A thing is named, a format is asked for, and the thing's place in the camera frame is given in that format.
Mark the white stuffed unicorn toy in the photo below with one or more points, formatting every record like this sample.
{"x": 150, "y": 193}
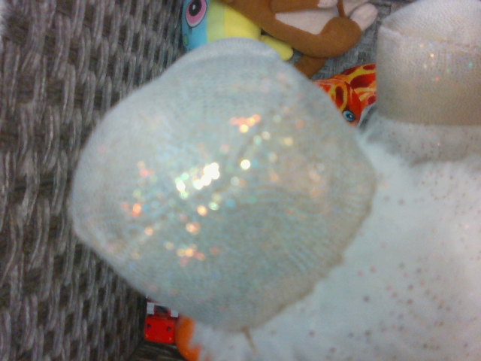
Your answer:
{"x": 225, "y": 188}

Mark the yellow and blue plush toy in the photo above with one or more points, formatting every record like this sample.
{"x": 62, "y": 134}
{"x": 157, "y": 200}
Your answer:
{"x": 225, "y": 22}

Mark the red plastic toy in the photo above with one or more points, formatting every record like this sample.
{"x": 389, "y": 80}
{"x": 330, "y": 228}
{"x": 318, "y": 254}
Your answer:
{"x": 159, "y": 327}

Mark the orange red patterned plush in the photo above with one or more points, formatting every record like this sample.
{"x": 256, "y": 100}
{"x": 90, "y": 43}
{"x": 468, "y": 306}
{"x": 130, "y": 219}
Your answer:
{"x": 349, "y": 90}

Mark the brown monkey plush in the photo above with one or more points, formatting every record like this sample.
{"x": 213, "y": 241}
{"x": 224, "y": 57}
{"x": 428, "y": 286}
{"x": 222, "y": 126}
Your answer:
{"x": 319, "y": 37}

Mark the plain orange plush piece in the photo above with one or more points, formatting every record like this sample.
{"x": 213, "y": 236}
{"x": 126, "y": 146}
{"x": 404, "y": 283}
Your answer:
{"x": 186, "y": 340}

